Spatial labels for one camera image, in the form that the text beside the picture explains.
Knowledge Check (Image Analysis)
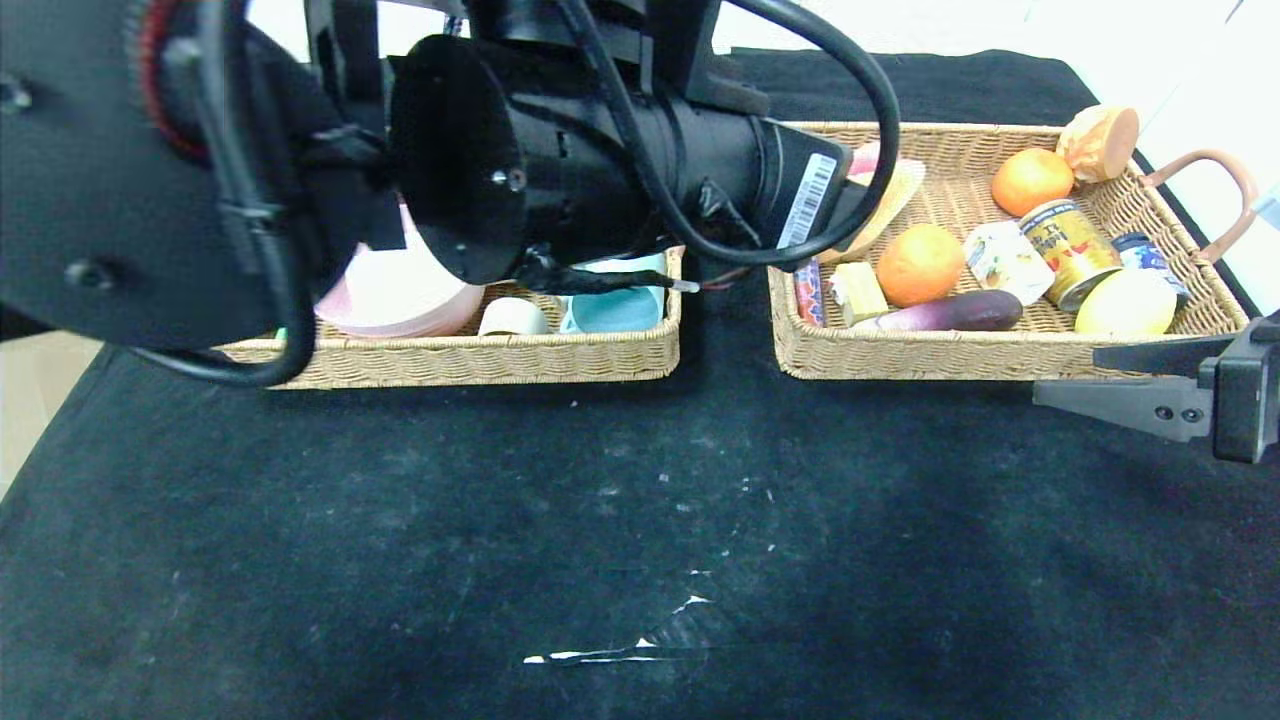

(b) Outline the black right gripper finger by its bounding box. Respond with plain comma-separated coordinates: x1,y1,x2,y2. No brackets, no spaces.
1032,375,1215,443
1093,333,1237,379

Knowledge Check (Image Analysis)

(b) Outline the black smooth camera cable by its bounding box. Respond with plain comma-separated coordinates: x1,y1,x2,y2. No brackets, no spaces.
555,0,903,269

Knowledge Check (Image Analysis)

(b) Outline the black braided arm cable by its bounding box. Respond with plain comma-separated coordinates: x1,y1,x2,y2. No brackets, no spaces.
513,244,703,299

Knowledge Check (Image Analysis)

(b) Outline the gold drink can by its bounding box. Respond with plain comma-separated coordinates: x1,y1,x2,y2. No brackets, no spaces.
1018,198,1123,314

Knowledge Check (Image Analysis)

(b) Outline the wicker basket holding tableware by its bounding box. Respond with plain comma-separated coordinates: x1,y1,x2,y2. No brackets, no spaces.
213,245,687,391

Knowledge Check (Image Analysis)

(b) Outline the blue and white can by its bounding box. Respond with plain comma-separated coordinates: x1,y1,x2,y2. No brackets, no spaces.
1112,232,1191,304

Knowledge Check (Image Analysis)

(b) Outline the bread slice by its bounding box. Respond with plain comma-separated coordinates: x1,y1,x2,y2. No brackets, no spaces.
820,158,928,267

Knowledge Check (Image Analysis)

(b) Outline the purple sweet potato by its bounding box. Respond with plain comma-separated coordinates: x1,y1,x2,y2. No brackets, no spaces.
876,290,1025,333

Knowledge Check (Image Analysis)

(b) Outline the teal mug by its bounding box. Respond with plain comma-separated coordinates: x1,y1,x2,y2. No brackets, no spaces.
558,252,669,335

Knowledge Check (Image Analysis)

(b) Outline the wicker basket holding food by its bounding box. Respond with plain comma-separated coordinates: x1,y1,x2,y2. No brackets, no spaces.
765,122,1259,383

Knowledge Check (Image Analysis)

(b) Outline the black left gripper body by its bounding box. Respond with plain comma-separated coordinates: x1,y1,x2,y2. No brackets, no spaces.
681,96,854,326

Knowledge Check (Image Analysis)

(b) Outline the round bread roll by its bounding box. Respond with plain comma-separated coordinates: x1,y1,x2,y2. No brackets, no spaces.
1055,104,1141,185

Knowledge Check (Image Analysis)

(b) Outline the yellow cheese block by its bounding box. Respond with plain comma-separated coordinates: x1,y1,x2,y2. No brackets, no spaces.
830,262,889,328

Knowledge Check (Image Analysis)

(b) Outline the beige small cup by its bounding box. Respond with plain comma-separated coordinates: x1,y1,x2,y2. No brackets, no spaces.
478,298,551,337

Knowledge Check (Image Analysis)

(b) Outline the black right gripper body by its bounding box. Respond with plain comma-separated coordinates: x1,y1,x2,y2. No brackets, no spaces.
1212,309,1280,464

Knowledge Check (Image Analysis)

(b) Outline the small orange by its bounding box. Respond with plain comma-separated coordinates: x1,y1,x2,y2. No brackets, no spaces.
990,148,1075,219

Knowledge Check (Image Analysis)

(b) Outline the orange sausage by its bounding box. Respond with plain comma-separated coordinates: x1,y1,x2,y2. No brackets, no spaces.
794,257,827,329

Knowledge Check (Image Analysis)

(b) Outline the white drink carton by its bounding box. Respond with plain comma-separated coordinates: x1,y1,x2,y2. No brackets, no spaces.
964,221,1057,307

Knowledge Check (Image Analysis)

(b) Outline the yellow lemon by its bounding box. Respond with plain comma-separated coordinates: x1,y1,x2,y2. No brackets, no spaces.
1073,268,1178,336

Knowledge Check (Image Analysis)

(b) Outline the large orange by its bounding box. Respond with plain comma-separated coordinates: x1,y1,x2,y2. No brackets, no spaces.
877,222,967,309

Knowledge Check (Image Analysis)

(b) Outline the pink bowl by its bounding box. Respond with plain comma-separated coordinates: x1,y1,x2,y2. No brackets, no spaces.
313,205,487,339

